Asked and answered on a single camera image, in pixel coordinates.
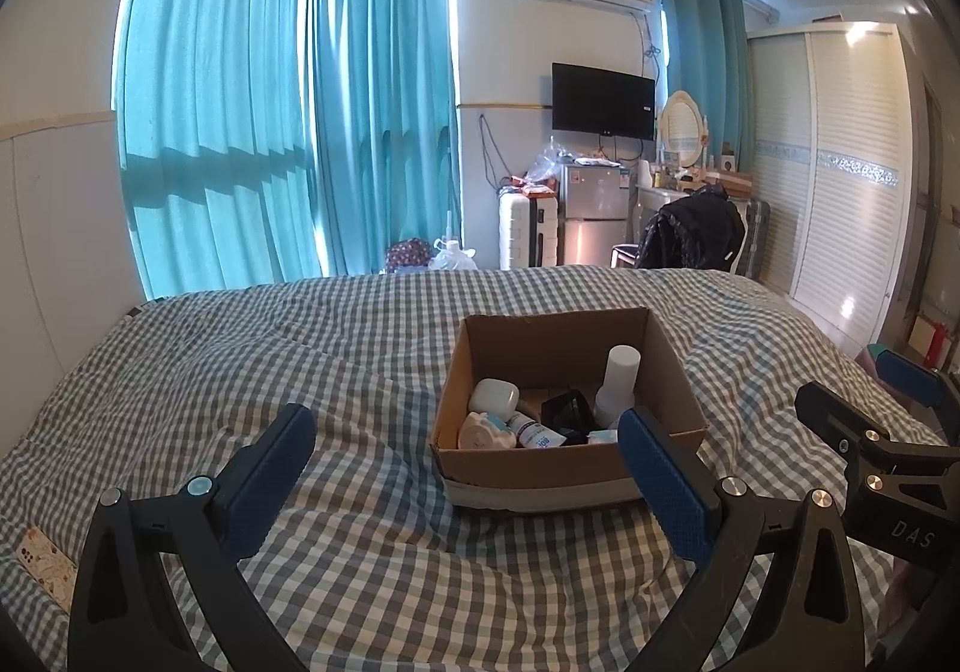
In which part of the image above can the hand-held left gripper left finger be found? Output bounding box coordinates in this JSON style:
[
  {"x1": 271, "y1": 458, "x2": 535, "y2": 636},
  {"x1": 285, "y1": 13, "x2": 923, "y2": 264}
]
[{"x1": 67, "y1": 403, "x2": 317, "y2": 672}]

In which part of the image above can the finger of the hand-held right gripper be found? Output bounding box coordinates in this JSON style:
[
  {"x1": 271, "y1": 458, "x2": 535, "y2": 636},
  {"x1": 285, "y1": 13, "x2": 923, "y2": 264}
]
[
  {"x1": 795, "y1": 381, "x2": 960, "y2": 487},
  {"x1": 874, "y1": 346, "x2": 946, "y2": 410}
]

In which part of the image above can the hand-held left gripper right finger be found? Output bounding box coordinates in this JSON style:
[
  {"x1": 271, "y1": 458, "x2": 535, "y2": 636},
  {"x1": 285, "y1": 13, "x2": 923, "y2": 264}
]
[{"x1": 616, "y1": 406, "x2": 863, "y2": 672}]

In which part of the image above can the white plastic bottle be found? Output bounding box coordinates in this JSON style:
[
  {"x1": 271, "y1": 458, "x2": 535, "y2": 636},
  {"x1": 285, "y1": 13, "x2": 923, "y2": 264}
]
[{"x1": 594, "y1": 344, "x2": 642, "y2": 429}]

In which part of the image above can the black wallet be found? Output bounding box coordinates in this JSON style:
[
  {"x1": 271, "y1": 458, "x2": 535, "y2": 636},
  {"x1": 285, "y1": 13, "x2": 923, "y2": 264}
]
[{"x1": 540, "y1": 391, "x2": 601, "y2": 446}]

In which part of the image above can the brown cardboard box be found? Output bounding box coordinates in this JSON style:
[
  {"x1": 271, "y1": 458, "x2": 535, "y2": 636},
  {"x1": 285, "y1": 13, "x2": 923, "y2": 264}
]
[{"x1": 429, "y1": 307, "x2": 710, "y2": 512}]

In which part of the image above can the small white labelled bottle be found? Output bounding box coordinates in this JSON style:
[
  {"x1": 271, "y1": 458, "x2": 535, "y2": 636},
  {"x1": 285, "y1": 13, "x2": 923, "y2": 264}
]
[{"x1": 506, "y1": 415, "x2": 563, "y2": 449}]

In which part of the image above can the white earbuds case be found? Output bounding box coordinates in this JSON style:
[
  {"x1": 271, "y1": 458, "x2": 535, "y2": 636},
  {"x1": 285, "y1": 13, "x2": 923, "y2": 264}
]
[{"x1": 469, "y1": 378, "x2": 522, "y2": 416}]

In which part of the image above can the red flat box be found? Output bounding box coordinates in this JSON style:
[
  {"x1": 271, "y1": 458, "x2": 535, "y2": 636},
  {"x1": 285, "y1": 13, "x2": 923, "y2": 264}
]
[{"x1": 904, "y1": 316, "x2": 947, "y2": 369}]

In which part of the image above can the grey checked blanket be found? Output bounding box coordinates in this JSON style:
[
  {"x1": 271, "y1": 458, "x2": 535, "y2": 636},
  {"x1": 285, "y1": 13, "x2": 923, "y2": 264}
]
[{"x1": 0, "y1": 265, "x2": 942, "y2": 672}]

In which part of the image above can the silver suitcase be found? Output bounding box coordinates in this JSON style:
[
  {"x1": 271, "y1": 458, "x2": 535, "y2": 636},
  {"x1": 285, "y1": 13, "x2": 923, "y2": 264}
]
[{"x1": 739, "y1": 198, "x2": 773, "y2": 281}]

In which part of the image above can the white slatted wardrobe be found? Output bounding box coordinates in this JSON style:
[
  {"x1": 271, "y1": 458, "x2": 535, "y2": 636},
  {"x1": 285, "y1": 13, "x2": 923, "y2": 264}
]
[{"x1": 746, "y1": 21, "x2": 927, "y2": 343}]

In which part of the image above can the black jacket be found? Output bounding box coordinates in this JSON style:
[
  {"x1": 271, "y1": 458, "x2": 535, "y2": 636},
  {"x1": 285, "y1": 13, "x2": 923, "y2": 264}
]
[{"x1": 634, "y1": 184, "x2": 747, "y2": 275}]

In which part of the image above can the patterned phone case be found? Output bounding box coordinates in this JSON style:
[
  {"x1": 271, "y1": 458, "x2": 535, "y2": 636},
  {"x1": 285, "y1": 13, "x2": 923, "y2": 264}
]
[{"x1": 15, "y1": 526, "x2": 80, "y2": 602}]

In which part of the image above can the brown wooden box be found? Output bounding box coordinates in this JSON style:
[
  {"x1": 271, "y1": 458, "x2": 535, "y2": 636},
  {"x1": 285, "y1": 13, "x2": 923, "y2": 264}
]
[{"x1": 705, "y1": 171, "x2": 755, "y2": 199}]

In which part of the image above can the floral bag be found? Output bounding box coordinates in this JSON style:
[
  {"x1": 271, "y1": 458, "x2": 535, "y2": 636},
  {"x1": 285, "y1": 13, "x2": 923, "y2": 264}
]
[{"x1": 386, "y1": 238, "x2": 432, "y2": 275}]

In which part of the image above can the white plastic jug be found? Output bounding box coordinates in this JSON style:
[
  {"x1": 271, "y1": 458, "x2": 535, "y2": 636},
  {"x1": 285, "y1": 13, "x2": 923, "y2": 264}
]
[{"x1": 429, "y1": 235, "x2": 479, "y2": 272}]

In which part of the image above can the silver fridge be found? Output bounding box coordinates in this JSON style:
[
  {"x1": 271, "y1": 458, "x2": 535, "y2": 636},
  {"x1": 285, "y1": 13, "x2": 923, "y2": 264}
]
[{"x1": 559, "y1": 162, "x2": 631, "y2": 266}]

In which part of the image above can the white suitcase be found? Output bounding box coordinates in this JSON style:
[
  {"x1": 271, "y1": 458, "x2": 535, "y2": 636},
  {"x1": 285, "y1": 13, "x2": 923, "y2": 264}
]
[{"x1": 497, "y1": 192, "x2": 562, "y2": 269}]

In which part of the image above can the oval white-framed mirror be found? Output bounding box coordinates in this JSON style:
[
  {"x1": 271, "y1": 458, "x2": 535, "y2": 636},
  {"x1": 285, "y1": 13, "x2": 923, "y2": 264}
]
[{"x1": 660, "y1": 90, "x2": 710, "y2": 170}]

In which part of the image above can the red snack packet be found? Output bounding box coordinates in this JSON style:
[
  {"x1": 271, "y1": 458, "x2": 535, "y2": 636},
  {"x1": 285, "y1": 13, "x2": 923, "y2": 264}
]
[{"x1": 504, "y1": 175, "x2": 560, "y2": 199}]

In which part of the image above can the clear plastic bag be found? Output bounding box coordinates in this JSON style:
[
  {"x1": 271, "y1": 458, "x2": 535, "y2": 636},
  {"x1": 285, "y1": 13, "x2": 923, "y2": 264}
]
[{"x1": 525, "y1": 136, "x2": 578, "y2": 185}]

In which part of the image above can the wide teal curtain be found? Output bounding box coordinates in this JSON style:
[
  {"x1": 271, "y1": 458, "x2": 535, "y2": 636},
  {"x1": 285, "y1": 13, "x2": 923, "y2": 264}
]
[{"x1": 112, "y1": 0, "x2": 325, "y2": 302}]

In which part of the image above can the narrow teal curtain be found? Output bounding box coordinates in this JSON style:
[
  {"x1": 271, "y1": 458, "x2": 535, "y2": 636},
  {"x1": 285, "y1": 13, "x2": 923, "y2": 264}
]
[{"x1": 300, "y1": 0, "x2": 462, "y2": 279}]

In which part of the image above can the teal curtain beside wardrobe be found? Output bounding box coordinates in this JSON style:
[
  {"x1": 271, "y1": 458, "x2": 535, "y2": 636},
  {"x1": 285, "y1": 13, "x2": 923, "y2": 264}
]
[{"x1": 651, "y1": 0, "x2": 755, "y2": 178}]

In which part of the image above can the wall cable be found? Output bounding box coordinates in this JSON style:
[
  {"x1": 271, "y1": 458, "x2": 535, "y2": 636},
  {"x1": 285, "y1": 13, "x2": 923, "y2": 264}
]
[{"x1": 480, "y1": 113, "x2": 503, "y2": 189}]

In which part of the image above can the black wall television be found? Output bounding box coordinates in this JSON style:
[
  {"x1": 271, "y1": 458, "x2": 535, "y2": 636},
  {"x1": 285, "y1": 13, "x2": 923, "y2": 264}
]
[{"x1": 551, "y1": 62, "x2": 657, "y2": 142}]

